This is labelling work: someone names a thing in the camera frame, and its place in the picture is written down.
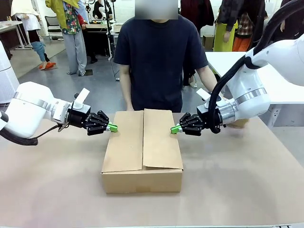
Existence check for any person in navy t-shirt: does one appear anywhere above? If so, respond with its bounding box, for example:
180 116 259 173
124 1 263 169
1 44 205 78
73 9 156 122
113 0 209 114

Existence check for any grey mesh office chair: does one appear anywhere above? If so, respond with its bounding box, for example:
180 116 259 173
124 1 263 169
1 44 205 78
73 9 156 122
44 15 64 40

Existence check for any black pole stand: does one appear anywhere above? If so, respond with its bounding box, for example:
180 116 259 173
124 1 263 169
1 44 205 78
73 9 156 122
104 0 116 59

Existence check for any large white desk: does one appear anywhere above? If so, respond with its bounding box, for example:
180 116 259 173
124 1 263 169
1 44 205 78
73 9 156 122
204 51 304 129

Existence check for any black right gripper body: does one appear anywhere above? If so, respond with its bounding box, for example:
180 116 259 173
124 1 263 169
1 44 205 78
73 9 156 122
196 105 213 130

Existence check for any figure in yellow apron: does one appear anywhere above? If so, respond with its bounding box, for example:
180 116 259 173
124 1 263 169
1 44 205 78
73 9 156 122
213 0 238 52

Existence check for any brown cardboard shipping box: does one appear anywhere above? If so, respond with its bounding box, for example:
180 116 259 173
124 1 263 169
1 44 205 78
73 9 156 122
101 108 184 194

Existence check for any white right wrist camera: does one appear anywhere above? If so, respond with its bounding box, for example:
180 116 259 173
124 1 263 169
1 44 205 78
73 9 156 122
196 87 211 102

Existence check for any person in blue jeans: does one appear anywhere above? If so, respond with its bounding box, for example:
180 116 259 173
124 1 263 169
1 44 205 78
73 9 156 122
30 40 57 71

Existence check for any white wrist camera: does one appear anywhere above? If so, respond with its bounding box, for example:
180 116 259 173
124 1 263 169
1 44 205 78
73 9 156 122
72 87 91 110
196 87 211 102

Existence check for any figure in plaid shirt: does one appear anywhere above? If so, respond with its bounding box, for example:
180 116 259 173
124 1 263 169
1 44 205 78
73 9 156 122
232 11 254 52

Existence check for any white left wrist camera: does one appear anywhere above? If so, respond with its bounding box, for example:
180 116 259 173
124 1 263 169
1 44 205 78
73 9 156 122
72 87 91 110

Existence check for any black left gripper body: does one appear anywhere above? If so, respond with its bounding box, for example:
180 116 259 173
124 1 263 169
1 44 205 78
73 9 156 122
68 106 98 130

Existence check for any person's right forearm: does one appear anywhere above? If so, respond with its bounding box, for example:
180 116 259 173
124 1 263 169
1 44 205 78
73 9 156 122
120 80 133 105

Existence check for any person's left hand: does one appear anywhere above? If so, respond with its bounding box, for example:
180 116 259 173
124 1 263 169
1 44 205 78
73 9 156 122
224 118 240 129

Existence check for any person's left forearm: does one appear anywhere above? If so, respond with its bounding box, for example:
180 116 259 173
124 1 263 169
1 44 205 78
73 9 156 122
198 68 219 94

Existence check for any figure in floral shirt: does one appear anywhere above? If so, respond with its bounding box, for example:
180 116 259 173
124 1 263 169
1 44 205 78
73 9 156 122
45 0 88 76

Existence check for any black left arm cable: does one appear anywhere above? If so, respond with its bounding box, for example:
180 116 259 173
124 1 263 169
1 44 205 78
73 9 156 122
0 110 71 146

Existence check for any brown packing tape roll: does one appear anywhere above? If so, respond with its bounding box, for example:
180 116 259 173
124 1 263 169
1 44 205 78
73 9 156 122
234 118 249 130

